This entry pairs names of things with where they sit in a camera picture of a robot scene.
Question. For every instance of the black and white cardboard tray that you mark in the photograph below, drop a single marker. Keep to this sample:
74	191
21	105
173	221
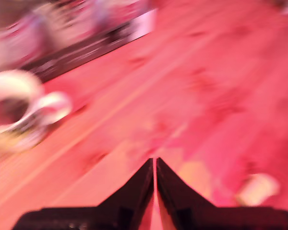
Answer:
86	48

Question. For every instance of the cream coffee capsule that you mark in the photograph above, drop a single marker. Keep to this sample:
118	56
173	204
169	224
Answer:
258	189

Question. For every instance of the cartoon print mug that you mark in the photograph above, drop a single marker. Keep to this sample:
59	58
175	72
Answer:
19	79

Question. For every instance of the tin can small text label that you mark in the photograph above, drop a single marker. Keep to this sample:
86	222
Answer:
14	45

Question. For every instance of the tin can black logo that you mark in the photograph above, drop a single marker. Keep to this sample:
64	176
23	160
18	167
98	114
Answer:
69	21

